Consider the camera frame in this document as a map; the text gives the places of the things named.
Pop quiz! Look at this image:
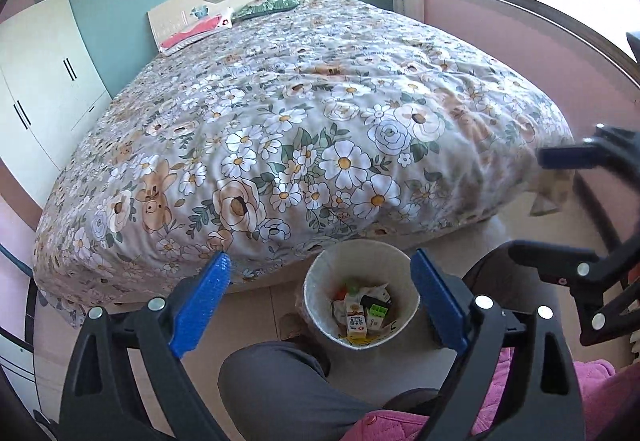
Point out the white milk carton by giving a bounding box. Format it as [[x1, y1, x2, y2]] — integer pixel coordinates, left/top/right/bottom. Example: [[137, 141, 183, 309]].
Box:
[[346, 302, 368, 341]]

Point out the floral bed quilt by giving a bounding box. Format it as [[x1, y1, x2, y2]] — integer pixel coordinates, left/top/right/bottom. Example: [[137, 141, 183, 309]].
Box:
[[32, 0, 573, 326]]

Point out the pink quilted jacket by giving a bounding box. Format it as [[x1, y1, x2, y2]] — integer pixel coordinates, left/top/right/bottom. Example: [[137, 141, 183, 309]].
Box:
[[351, 344, 640, 441]]

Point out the grey trousers left leg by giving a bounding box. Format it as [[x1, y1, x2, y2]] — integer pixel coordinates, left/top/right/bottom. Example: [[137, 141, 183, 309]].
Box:
[[218, 341, 375, 440]]

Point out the dark curved floor stand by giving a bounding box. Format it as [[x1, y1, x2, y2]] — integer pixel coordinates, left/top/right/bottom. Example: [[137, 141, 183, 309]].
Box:
[[1, 246, 38, 350]]

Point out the white trash bin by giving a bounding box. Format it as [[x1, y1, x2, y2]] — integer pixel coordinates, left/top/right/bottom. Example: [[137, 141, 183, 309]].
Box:
[[302, 239, 420, 350]]

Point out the pink white pillow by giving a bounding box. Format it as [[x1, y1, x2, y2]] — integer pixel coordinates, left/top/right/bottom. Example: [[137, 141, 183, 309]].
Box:
[[158, 7, 233, 56]]

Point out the white small box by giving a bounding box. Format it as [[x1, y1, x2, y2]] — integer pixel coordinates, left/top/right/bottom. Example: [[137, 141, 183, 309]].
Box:
[[366, 302, 390, 334]]

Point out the white wardrobe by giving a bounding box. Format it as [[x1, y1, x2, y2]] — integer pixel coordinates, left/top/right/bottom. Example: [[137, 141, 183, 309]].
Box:
[[1, 0, 111, 206]]

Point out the green floral pillow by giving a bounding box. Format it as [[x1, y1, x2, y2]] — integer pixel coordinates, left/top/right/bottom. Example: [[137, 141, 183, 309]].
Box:
[[232, 0, 302, 22]]

